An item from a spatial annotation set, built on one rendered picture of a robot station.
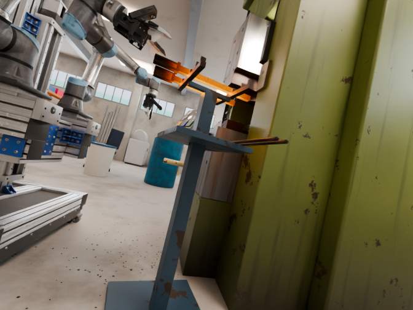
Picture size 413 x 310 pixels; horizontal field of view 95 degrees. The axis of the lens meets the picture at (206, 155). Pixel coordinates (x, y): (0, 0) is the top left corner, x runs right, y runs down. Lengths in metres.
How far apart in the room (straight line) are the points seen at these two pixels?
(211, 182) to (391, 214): 0.98
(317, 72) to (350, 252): 0.94
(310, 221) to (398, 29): 1.14
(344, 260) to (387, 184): 0.47
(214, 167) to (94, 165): 3.09
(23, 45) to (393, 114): 1.82
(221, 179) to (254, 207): 0.30
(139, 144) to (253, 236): 7.15
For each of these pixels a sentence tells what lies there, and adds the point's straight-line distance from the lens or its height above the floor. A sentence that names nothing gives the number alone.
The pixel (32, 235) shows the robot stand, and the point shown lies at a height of 0.11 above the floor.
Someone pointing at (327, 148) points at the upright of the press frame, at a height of 0.91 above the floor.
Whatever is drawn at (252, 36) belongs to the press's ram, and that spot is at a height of 1.61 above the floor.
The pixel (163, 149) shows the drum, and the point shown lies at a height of 0.77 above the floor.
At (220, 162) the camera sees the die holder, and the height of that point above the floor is 0.70.
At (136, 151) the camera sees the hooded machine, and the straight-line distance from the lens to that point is 7.91.
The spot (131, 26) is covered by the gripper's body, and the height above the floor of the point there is 1.10.
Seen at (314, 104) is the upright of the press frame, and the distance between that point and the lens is 1.20.
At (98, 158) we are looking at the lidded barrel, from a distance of 3.97.
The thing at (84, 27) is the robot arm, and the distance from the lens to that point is 0.91.
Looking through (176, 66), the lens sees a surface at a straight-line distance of 0.87.
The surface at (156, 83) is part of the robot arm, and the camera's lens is 1.76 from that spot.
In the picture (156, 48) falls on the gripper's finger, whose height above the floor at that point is 1.10.
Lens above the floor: 0.66
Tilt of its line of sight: 3 degrees up
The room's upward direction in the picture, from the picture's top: 14 degrees clockwise
